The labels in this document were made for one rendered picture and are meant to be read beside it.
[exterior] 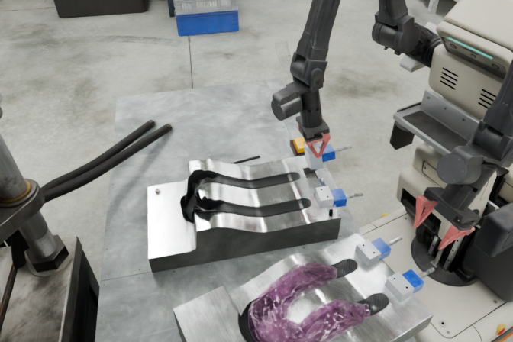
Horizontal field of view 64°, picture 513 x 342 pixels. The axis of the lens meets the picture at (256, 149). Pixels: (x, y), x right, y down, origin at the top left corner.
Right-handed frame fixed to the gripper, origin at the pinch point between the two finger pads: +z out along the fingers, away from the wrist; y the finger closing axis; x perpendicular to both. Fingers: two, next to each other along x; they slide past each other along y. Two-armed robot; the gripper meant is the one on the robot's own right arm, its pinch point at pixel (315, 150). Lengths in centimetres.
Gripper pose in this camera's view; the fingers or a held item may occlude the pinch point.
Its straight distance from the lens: 117.4
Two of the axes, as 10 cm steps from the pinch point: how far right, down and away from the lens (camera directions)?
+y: 2.0, 5.2, -8.3
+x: 9.6, -2.6, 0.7
